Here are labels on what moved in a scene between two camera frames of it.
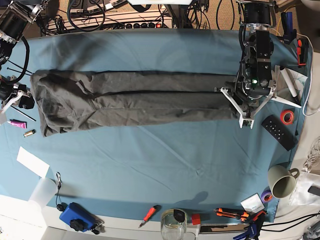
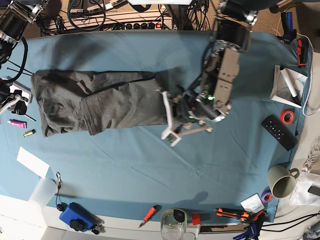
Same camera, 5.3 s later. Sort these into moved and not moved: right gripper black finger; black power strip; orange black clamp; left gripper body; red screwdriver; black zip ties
Moved: right gripper black finger; left gripper body
Not moved: black power strip; orange black clamp; red screwdriver; black zip ties
